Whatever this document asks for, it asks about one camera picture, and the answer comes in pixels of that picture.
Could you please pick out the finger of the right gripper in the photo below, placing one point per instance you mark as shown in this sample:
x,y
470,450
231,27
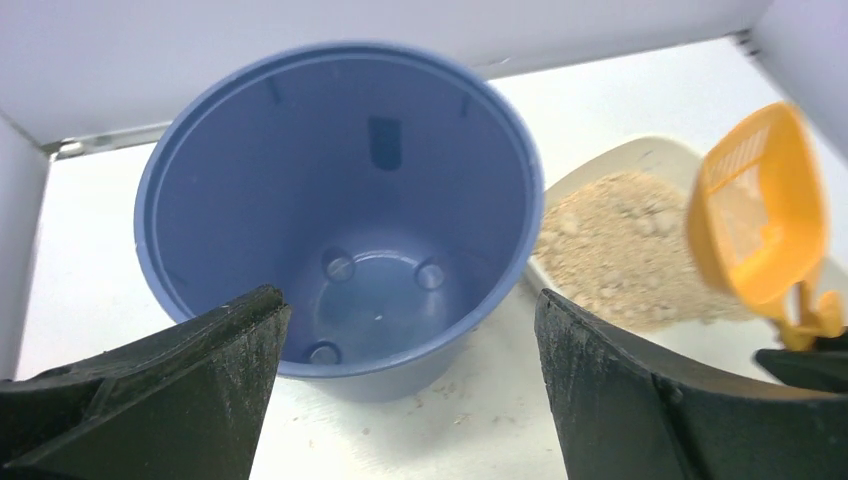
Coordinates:
x,y
823,368

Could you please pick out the orange litter scoop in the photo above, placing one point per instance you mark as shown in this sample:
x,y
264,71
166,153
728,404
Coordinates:
x,y
757,226

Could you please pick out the white litter tray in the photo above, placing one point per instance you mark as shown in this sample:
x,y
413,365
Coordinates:
x,y
723,344

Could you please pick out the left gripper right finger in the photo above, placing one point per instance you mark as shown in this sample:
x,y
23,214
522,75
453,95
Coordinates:
x,y
627,408

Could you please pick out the aluminium frame rail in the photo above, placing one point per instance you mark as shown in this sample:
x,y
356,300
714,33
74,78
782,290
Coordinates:
x,y
149,132

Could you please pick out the tan cat litter pile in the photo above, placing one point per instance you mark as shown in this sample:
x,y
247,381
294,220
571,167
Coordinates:
x,y
616,247

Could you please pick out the blue plastic bucket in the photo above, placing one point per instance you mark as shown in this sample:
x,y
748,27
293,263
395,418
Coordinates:
x,y
392,195

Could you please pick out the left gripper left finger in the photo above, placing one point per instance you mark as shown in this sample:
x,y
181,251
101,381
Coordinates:
x,y
187,402

